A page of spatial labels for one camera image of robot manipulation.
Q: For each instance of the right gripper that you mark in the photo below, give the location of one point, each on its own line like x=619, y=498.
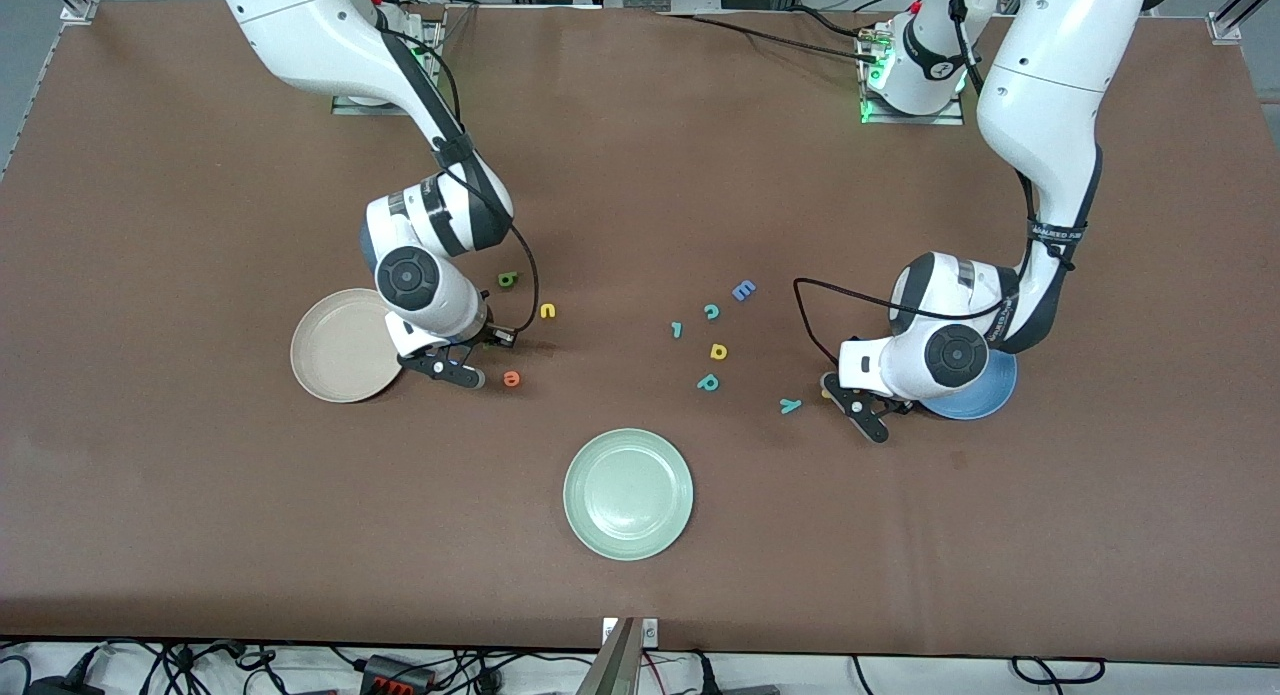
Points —
x=484, y=333

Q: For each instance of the blue plate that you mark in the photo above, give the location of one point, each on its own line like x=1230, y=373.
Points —
x=985, y=400

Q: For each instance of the perforated metal edge strip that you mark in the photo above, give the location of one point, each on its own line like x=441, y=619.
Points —
x=38, y=80

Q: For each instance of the beige brown plate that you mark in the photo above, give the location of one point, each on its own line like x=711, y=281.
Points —
x=335, y=350

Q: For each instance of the blue foam letter E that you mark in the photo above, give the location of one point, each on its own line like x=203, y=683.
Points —
x=743, y=291

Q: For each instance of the teal foam letter d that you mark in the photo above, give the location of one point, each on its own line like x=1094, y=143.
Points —
x=708, y=386

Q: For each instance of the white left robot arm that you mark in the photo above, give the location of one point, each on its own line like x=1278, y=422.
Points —
x=1050, y=75

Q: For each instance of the aluminium frame corner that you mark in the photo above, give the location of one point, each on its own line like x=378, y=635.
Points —
x=78, y=7
x=1235, y=15

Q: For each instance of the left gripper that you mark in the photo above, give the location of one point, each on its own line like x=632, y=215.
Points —
x=896, y=406

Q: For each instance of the aluminium camera post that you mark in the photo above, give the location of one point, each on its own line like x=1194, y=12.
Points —
x=615, y=665

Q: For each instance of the black orange power strip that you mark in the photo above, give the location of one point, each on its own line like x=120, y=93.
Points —
x=395, y=675

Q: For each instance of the pale green plate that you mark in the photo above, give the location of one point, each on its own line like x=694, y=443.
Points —
x=628, y=495

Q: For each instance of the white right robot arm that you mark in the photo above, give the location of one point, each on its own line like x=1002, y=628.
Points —
x=300, y=25

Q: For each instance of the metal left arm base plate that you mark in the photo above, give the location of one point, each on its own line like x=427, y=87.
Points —
x=900, y=120

